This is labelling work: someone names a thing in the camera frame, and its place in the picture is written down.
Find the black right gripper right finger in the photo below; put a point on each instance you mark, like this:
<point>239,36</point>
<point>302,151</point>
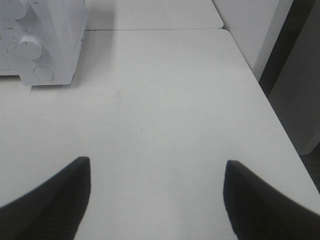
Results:
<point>258,211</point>

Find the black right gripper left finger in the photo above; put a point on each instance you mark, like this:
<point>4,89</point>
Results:
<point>51,211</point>

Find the round white door button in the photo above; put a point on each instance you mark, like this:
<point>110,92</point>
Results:
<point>43,74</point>

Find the lower white timer knob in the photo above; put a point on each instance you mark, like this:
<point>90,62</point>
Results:
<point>31,47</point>

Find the white microwave oven body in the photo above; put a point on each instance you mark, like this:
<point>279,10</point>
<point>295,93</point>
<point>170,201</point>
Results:
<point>60,24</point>

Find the upper white power knob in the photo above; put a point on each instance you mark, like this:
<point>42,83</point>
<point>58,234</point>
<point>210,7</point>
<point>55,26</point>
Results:
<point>18,9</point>

